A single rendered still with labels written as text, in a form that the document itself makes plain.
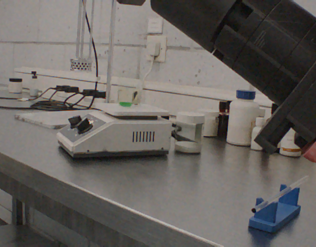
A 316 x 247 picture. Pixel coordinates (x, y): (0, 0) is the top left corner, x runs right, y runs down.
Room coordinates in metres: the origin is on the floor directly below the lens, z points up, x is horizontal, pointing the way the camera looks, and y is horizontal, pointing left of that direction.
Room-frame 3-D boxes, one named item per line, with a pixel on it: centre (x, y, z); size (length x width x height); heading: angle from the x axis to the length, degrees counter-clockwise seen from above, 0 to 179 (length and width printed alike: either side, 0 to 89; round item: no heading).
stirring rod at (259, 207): (0.51, -0.17, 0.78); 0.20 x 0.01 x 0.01; 143
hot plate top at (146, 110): (0.84, 0.05, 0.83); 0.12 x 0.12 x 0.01; 27
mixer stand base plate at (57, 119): (1.18, 0.23, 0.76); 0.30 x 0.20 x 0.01; 138
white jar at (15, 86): (1.83, 0.65, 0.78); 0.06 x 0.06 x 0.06
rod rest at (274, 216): (0.49, -0.16, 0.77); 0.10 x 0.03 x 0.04; 143
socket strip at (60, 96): (1.57, 0.32, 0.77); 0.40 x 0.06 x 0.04; 48
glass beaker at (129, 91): (0.83, 0.06, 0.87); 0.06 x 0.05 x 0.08; 164
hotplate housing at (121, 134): (0.83, 0.08, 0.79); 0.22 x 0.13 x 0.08; 117
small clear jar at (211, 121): (1.08, -0.13, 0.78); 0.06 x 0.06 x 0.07
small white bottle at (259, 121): (0.93, -0.23, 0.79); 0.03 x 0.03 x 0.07
